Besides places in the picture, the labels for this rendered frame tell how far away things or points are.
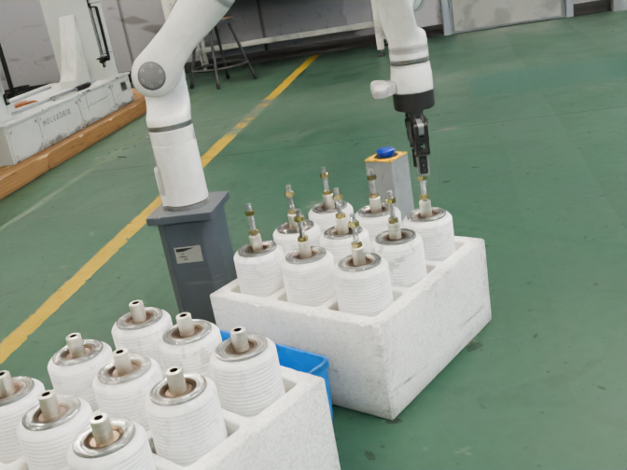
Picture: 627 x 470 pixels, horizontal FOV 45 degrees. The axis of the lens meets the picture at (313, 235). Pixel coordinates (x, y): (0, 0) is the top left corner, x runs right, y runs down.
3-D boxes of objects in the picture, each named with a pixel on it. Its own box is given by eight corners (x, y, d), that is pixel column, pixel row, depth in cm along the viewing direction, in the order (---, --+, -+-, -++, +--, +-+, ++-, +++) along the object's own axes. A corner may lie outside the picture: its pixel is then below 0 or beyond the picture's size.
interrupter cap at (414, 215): (402, 224, 146) (402, 221, 145) (411, 211, 152) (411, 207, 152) (441, 223, 143) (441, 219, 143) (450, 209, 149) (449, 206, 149)
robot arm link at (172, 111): (135, 49, 158) (155, 131, 164) (124, 55, 149) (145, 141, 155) (179, 42, 157) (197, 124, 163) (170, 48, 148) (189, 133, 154)
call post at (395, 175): (382, 288, 180) (364, 161, 169) (397, 276, 185) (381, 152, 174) (408, 292, 175) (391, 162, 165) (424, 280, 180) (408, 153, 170)
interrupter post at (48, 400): (39, 418, 100) (33, 396, 98) (55, 408, 101) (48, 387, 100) (49, 422, 98) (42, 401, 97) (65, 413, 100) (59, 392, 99)
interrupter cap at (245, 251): (234, 260, 142) (233, 257, 142) (242, 245, 149) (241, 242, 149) (274, 255, 141) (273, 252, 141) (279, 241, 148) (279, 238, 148)
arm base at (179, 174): (160, 214, 161) (142, 134, 155) (174, 200, 169) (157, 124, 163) (202, 209, 159) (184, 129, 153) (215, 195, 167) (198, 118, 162)
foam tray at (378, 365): (227, 376, 153) (208, 295, 147) (339, 294, 180) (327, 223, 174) (393, 421, 129) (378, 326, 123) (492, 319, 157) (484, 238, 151)
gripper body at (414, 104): (436, 87, 135) (441, 138, 138) (429, 79, 143) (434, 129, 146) (394, 93, 136) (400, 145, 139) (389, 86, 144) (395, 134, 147)
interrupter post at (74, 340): (67, 357, 115) (62, 338, 114) (80, 350, 117) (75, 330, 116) (76, 360, 114) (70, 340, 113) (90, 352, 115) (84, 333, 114)
